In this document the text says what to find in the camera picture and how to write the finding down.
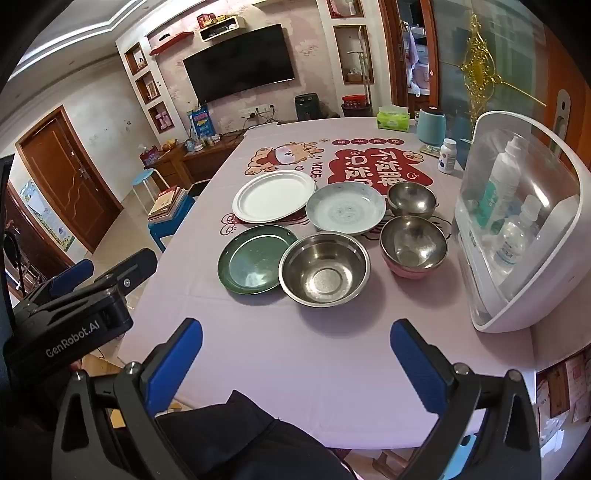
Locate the blue plastic stool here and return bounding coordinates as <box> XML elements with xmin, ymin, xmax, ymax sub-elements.
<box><xmin>148</xmin><ymin>196</ymin><xmax>197</xmax><ymax>252</ymax></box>

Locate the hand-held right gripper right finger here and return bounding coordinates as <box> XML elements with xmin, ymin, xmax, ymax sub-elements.
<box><xmin>390</xmin><ymin>318</ymin><xmax>541</xmax><ymax>480</ymax></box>

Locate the wall poster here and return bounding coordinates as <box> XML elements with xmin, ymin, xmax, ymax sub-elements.
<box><xmin>21</xmin><ymin>180</ymin><xmax>77</xmax><ymax>252</ymax></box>

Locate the brown wooden door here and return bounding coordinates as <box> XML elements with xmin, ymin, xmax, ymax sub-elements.
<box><xmin>16</xmin><ymin>105</ymin><xmax>124</xmax><ymax>254</ymax></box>

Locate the green tissue pack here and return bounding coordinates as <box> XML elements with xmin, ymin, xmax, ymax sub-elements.
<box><xmin>376</xmin><ymin>105</ymin><xmax>411</xmax><ymax>130</ymax></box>

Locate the red wall shelf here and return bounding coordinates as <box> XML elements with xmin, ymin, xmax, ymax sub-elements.
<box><xmin>148</xmin><ymin>31</ymin><xmax>195</xmax><ymax>56</ymax></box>

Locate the white round stool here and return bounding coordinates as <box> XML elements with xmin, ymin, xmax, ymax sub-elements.
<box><xmin>130</xmin><ymin>168</ymin><xmax>169</xmax><ymax>215</ymax></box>

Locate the black television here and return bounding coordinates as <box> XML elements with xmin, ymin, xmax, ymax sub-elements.
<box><xmin>183</xmin><ymin>24</ymin><xmax>296</xmax><ymax>105</ymax></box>

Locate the blue printed box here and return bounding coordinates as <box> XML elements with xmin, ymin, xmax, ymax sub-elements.
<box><xmin>187</xmin><ymin>105</ymin><xmax>213</xmax><ymax>139</ymax></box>

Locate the white wall shelf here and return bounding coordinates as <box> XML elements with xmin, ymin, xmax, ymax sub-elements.
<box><xmin>199</xmin><ymin>15</ymin><xmax>239</xmax><ymax>41</ymax></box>

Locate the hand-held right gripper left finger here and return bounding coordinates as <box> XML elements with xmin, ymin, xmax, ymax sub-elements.
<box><xmin>51</xmin><ymin>318</ymin><xmax>204</xmax><ymax>480</ymax></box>

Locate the green plate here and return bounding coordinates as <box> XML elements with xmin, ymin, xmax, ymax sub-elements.
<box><xmin>217</xmin><ymin>224</ymin><xmax>300</xmax><ymax>296</ymax></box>

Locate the small clear bottle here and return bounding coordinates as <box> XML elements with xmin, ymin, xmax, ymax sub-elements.
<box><xmin>492</xmin><ymin>194</ymin><xmax>541</xmax><ymax>273</ymax></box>

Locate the pink steel bowl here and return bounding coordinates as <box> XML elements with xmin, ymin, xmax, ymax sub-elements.
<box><xmin>379</xmin><ymin>215</ymin><xmax>448</xmax><ymax>279</ymax></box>

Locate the golden door ornament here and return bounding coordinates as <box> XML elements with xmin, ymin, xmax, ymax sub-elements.
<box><xmin>459</xmin><ymin>14</ymin><xmax>546</xmax><ymax>107</ymax></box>

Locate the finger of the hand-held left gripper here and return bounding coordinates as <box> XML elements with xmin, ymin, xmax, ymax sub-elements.
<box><xmin>48</xmin><ymin>259</ymin><xmax>94</xmax><ymax>298</ymax></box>
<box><xmin>90</xmin><ymin>248</ymin><xmax>158</xmax><ymax>296</ymax></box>

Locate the large steel bowl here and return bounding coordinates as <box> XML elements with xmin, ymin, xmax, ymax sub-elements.
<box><xmin>278</xmin><ymin>232</ymin><xmax>371</xmax><ymax>308</ymax></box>

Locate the white bottle with teal label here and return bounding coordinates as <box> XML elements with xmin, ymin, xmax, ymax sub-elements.
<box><xmin>478</xmin><ymin>136</ymin><xmax>529</xmax><ymax>232</ymax></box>

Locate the black air fryer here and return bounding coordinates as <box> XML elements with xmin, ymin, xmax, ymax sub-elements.
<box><xmin>294</xmin><ymin>93</ymin><xmax>323</xmax><ymax>122</ymax></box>

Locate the small steel bowl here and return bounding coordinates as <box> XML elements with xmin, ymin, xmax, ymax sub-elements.
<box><xmin>386</xmin><ymin>181</ymin><xmax>438</xmax><ymax>220</ymax></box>

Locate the white plate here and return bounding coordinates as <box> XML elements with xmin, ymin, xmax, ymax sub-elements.
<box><xmin>232</xmin><ymin>170</ymin><xmax>317</xmax><ymax>224</ymax></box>

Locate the pale blue patterned plate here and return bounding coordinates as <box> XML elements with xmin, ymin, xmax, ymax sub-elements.
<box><xmin>305</xmin><ymin>181</ymin><xmax>387</xmax><ymax>236</ymax></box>

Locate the red basket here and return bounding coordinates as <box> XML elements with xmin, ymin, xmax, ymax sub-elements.
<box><xmin>342</xmin><ymin>95</ymin><xmax>372</xmax><ymax>118</ymax></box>

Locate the teal kettle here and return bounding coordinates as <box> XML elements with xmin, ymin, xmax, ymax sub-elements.
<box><xmin>416</xmin><ymin>107</ymin><xmax>447</xmax><ymax>145</ymax></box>

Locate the white pill bottle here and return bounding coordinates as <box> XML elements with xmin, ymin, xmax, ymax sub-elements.
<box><xmin>438</xmin><ymin>138</ymin><xmax>458</xmax><ymax>175</ymax></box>

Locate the white cabinet with clear lid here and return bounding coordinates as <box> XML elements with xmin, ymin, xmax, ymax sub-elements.
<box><xmin>455</xmin><ymin>111</ymin><xmax>591</xmax><ymax>334</ymax></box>

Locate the wooden side desk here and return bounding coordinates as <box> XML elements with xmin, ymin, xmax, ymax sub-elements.
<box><xmin>150</xmin><ymin>131</ymin><xmax>245</xmax><ymax>190</ymax></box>

